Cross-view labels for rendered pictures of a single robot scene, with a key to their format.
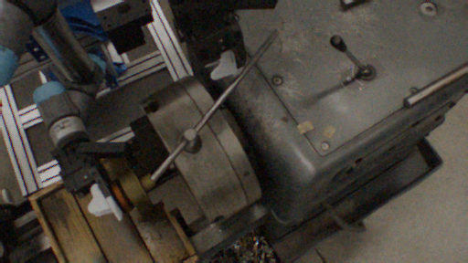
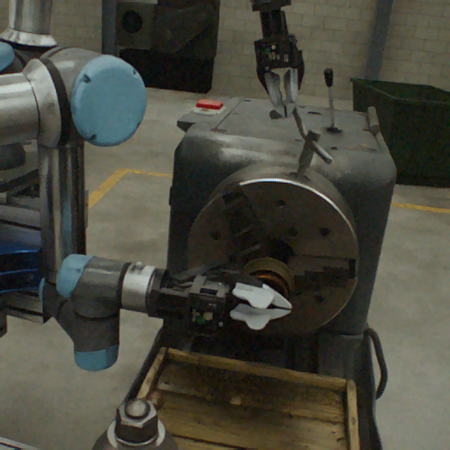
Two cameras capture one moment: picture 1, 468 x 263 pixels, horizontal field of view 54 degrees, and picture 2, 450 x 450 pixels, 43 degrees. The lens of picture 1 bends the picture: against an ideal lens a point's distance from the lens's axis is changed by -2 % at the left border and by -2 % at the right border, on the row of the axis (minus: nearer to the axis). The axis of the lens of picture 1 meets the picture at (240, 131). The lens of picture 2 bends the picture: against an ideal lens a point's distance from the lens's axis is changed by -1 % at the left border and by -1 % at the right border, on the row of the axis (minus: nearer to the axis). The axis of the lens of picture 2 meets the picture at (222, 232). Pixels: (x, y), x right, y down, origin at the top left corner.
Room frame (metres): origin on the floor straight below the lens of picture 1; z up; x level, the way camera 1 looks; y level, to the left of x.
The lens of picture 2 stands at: (-0.21, 0.95, 1.51)
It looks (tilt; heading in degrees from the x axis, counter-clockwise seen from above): 22 degrees down; 307
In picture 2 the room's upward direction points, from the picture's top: 6 degrees clockwise
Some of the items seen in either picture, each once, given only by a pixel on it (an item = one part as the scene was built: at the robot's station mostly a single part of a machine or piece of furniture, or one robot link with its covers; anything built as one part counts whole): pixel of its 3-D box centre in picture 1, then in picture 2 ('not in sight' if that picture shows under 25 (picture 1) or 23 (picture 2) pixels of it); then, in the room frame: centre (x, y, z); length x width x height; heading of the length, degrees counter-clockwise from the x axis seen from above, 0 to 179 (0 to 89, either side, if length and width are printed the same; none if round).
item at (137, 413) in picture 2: not in sight; (136, 417); (0.08, 0.66, 1.17); 0.04 x 0.04 x 0.03
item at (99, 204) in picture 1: (101, 204); (261, 300); (0.20, 0.30, 1.10); 0.09 x 0.06 x 0.03; 29
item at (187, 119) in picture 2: not in sight; (197, 125); (0.64, -0.04, 1.24); 0.09 x 0.08 x 0.03; 120
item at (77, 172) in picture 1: (80, 165); (192, 299); (0.29, 0.35, 1.08); 0.12 x 0.09 x 0.08; 29
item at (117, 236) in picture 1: (112, 228); (243, 426); (0.18, 0.33, 0.89); 0.36 x 0.30 x 0.04; 30
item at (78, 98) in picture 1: (73, 117); (92, 329); (0.44, 0.42, 0.98); 0.11 x 0.08 x 0.11; 166
